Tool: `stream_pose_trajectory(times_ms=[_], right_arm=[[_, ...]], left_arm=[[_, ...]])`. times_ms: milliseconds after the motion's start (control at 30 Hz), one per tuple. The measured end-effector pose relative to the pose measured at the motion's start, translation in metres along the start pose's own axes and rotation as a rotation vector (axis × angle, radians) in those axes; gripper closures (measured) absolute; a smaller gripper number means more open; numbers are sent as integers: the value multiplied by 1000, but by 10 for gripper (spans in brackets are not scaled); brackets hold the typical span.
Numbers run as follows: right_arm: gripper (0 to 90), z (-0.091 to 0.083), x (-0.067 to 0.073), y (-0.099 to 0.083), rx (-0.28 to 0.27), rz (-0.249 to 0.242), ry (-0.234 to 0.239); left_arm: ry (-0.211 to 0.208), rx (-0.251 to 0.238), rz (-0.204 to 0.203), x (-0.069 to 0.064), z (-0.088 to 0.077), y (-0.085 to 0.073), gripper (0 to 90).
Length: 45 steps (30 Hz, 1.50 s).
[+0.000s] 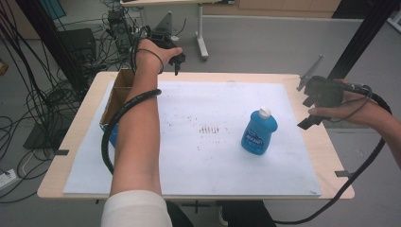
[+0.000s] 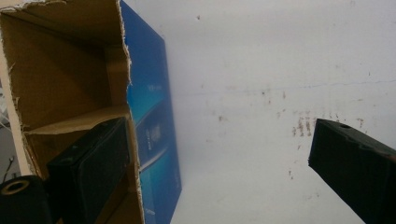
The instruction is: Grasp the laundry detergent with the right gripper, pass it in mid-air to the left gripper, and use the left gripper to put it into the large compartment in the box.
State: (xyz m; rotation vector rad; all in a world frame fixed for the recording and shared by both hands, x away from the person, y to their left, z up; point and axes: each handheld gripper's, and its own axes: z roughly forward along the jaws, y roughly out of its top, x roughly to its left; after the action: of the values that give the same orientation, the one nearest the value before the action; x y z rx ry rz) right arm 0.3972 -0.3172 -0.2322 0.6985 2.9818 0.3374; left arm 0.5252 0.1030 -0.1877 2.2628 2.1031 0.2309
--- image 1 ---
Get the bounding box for black frame post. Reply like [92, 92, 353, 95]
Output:
[14, 0, 87, 96]
[326, 0, 401, 80]

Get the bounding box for white power strip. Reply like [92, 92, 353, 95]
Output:
[0, 168, 19, 191]

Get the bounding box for dark floor plate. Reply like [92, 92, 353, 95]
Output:
[23, 115, 74, 151]

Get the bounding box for white sleeve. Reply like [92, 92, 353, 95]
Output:
[100, 189, 174, 227]

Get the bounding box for black computer tower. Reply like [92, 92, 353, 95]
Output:
[58, 27, 97, 64]

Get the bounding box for blue bottle with white cap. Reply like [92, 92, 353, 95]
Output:
[240, 106, 279, 156]

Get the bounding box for person's dark trousers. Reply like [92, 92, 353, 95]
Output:
[166, 200, 279, 227]

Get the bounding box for white desk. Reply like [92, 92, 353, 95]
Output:
[119, 0, 236, 61]

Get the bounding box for thin black cable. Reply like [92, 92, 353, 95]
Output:
[326, 86, 375, 124]
[131, 26, 166, 76]

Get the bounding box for person's right hand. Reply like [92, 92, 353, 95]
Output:
[307, 79, 384, 128]

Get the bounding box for grey electronic device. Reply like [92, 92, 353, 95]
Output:
[106, 7, 132, 54]

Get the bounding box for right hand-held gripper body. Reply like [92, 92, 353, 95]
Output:
[296, 53, 348, 117]

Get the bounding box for person's left hand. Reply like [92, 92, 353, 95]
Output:
[135, 38, 183, 76]

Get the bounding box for tangle of black cables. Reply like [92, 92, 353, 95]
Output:
[0, 0, 141, 204]

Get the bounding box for thick black corrugated cable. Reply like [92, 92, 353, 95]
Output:
[272, 82, 393, 226]
[100, 88, 163, 176]

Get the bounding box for white paper sheet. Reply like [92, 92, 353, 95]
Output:
[62, 80, 323, 198]

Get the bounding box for open cardboard box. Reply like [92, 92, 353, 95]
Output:
[99, 68, 137, 149]

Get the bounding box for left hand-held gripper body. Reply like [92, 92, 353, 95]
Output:
[147, 10, 187, 67]

